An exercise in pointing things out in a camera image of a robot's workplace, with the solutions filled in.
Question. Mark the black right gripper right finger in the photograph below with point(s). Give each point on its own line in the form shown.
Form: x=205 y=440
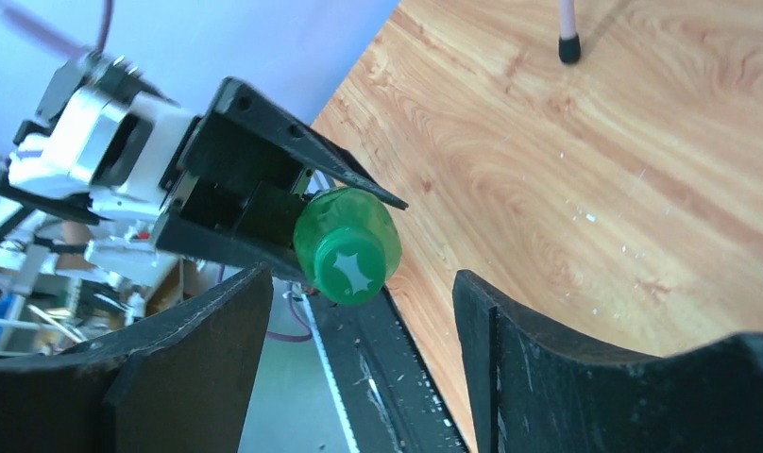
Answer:
x=536 y=385

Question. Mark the pink music stand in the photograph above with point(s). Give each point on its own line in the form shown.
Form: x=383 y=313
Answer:
x=569 y=43

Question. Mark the green plastic bottle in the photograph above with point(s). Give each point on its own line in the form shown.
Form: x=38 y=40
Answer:
x=345 y=207

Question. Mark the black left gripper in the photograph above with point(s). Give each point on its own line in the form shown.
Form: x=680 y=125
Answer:
x=236 y=179

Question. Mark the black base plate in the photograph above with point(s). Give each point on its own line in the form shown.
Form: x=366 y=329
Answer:
x=380 y=382

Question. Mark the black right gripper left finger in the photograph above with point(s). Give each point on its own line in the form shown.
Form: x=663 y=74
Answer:
x=177 y=381

